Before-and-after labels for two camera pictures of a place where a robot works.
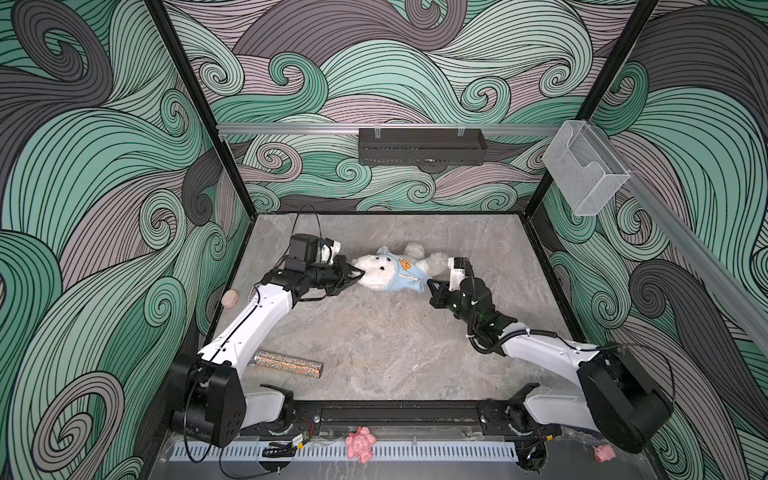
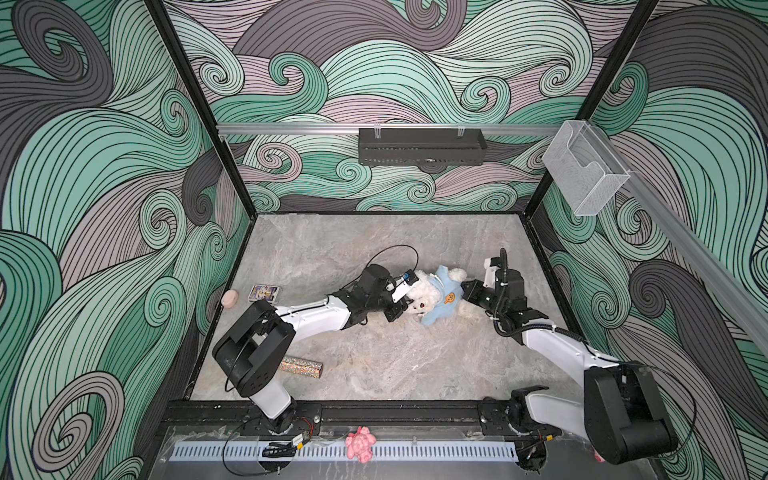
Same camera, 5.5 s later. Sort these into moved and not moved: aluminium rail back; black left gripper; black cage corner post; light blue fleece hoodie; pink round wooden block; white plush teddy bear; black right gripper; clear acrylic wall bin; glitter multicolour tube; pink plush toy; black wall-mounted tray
Moved: black left gripper; light blue fleece hoodie; black right gripper; white plush teddy bear
Not moved: aluminium rail back; black wall-mounted tray; pink plush toy; glitter multicolour tube; black cage corner post; clear acrylic wall bin; pink round wooden block
